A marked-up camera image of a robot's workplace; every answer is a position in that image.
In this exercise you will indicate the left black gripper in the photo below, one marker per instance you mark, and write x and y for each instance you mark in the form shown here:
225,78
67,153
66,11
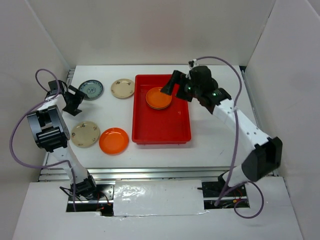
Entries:
78,97

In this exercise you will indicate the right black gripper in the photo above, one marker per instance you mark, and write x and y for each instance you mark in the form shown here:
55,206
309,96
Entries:
176,78

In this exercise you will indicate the yellow patterned plate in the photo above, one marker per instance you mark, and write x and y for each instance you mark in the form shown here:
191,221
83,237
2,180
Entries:
159,108

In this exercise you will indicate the blue patterned plate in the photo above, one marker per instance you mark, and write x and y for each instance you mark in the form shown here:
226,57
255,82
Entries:
92,89

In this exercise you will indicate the orange plate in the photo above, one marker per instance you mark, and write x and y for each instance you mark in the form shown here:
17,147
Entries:
113,141
155,97

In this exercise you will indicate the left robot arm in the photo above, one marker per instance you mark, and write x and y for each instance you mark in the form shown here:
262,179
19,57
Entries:
51,133

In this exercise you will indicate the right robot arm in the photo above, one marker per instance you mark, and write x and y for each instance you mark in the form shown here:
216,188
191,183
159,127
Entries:
263,152

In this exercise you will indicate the red plastic bin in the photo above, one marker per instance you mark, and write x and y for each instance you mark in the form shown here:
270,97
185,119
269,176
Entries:
150,126

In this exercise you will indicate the beige plate with characters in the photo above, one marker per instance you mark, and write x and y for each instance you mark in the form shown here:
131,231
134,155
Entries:
85,134

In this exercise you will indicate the white front cover panel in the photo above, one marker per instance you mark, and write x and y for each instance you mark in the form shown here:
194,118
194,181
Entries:
158,198

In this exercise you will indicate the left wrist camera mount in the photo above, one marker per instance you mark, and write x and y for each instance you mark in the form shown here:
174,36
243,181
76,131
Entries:
55,88

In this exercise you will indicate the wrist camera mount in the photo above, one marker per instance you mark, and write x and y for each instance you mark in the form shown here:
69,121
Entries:
193,63
55,88

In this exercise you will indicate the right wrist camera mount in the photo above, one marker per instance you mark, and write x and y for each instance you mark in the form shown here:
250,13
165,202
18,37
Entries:
193,63

